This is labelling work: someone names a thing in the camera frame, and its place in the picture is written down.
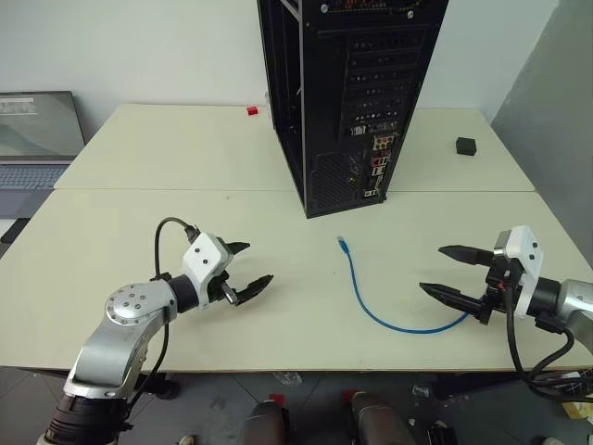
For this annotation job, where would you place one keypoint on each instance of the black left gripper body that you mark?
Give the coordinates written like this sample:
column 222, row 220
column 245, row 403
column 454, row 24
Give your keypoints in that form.
column 216, row 289

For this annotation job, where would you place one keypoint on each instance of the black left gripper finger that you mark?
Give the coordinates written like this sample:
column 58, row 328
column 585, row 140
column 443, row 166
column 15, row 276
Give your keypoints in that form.
column 238, row 246
column 252, row 289

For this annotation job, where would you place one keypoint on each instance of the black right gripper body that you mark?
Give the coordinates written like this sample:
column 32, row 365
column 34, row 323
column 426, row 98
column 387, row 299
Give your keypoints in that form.
column 499, row 280

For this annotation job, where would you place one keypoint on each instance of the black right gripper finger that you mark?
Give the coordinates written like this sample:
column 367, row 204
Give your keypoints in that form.
column 454, row 296
column 465, row 255

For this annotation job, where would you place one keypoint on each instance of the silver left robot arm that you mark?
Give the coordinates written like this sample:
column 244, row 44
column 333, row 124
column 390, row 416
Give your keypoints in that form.
column 125, row 324

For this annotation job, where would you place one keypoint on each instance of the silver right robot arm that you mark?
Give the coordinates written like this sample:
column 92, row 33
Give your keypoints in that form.
column 574, row 299

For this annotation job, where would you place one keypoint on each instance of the crumpled grey scrap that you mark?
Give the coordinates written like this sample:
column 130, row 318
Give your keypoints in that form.
column 287, row 377
column 420, row 391

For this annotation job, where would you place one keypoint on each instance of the small black box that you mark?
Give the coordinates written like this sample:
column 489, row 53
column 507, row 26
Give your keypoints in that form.
column 465, row 146

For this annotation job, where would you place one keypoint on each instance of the black table caster wheel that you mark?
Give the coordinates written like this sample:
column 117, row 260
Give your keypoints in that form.
column 167, row 387

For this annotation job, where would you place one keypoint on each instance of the small red tag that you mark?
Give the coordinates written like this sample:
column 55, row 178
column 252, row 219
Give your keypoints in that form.
column 276, row 397
column 347, row 397

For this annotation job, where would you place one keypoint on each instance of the small red block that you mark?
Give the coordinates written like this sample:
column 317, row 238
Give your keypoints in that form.
column 253, row 111

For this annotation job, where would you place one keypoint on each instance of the dark rounded shape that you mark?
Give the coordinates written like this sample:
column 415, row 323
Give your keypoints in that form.
column 264, row 426
column 377, row 422

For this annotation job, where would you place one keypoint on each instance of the yellow paper scrap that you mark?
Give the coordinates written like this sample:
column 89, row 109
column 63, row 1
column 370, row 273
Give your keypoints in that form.
column 579, row 410

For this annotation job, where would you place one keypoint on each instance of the black computer tower case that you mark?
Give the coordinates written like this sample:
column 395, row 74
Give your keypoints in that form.
column 324, row 92

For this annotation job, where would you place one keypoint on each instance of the grey open laptop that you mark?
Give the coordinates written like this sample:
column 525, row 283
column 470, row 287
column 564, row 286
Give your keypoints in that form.
column 32, row 134

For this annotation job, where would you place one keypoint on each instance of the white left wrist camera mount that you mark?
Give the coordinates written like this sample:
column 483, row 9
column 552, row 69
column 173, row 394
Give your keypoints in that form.
column 201, row 259

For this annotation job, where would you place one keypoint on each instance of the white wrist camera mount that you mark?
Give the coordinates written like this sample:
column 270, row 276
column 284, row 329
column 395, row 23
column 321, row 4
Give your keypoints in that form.
column 201, row 259
column 526, row 250

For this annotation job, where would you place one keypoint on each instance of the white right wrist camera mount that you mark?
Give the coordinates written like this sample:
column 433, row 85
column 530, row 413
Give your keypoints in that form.
column 526, row 250

